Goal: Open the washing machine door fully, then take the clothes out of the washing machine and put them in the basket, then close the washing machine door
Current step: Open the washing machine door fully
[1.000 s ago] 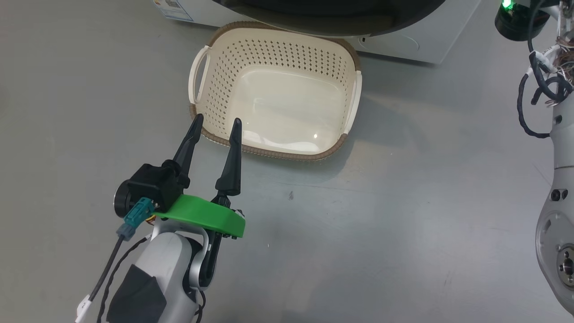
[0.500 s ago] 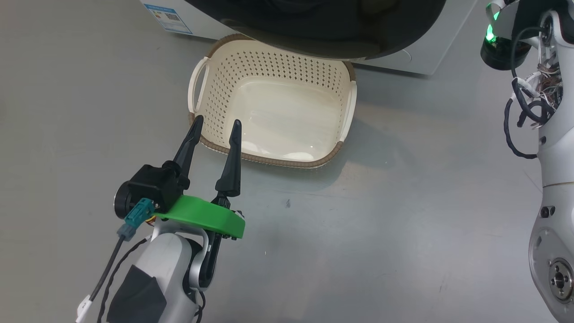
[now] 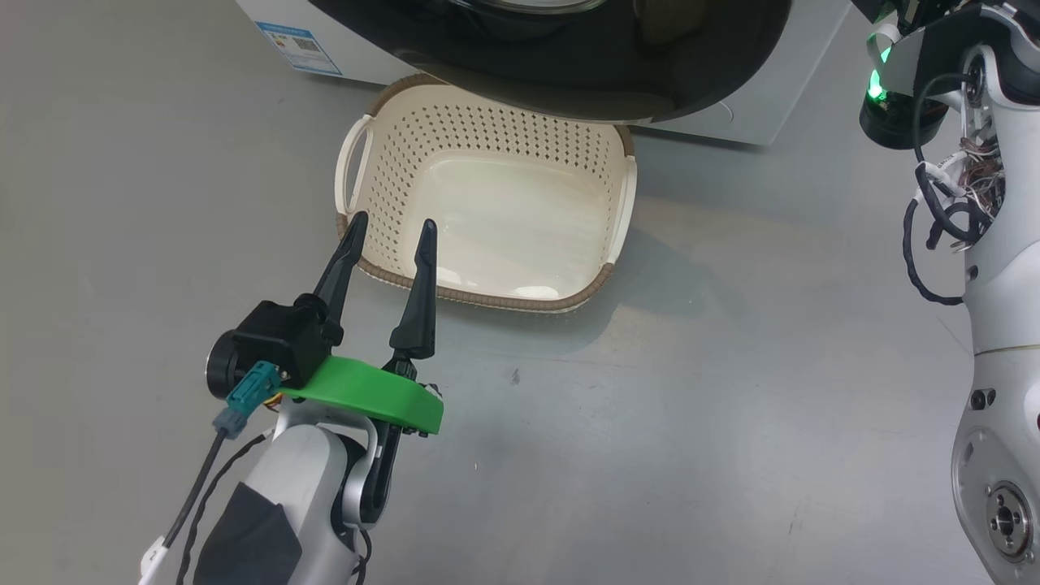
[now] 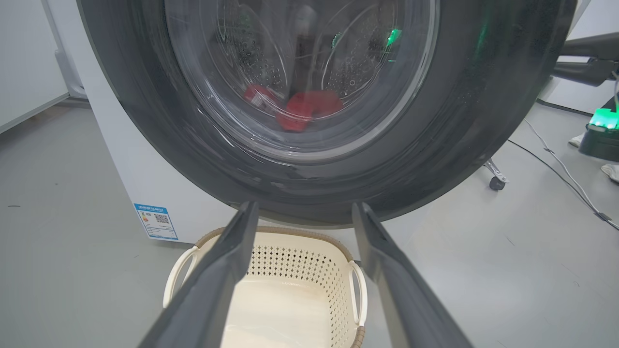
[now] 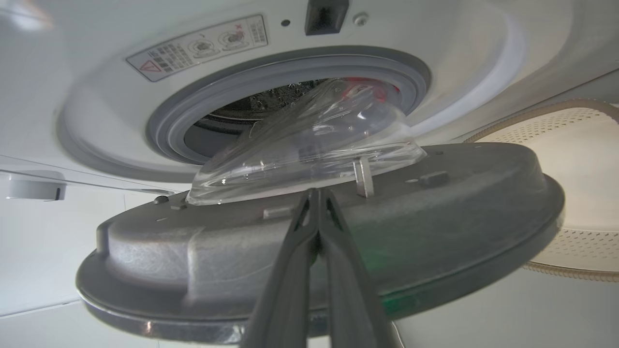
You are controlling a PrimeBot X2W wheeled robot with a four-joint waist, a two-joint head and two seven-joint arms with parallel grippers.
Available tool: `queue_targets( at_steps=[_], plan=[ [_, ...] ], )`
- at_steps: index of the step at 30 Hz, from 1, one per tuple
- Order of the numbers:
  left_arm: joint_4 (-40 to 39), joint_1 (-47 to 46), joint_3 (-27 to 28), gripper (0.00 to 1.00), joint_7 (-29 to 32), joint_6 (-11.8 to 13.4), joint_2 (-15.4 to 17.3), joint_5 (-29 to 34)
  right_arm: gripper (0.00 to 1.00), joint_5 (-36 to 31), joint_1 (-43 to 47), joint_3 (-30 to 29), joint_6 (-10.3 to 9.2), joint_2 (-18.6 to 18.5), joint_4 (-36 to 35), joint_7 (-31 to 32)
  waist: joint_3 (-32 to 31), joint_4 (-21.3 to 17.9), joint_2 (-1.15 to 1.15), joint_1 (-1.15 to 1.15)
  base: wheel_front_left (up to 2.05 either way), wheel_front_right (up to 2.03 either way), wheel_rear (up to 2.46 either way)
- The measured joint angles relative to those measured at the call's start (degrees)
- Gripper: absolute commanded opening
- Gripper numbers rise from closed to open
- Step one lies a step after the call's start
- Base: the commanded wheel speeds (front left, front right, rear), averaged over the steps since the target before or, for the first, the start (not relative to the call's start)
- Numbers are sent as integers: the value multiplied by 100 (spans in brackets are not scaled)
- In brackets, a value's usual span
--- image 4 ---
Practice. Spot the red garment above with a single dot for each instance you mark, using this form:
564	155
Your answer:
258	96
309	108

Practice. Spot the white metal post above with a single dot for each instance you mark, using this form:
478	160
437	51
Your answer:
67	63

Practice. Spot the black base with green light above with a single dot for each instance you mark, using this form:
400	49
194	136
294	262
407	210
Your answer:
599	142

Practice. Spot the white shoe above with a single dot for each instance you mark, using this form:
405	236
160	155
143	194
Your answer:
576	140
611	172

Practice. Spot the dark round glass washer door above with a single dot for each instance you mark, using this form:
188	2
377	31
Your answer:
145	96

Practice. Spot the cream perforated laundry basket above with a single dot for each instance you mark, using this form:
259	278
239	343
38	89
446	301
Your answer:
290	299

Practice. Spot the metal frame leg with caster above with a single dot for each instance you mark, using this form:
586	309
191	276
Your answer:
495	176

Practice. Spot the blue energy label sticker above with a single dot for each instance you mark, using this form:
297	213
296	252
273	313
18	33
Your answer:
155	222

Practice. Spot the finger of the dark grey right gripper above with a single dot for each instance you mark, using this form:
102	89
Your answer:
595	47
585	71

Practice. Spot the white washing machine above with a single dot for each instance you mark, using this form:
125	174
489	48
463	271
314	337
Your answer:
145	169

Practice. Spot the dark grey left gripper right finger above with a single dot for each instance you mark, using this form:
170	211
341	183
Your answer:
406	304

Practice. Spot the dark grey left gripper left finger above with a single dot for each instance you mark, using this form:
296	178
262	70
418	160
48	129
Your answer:
208	299

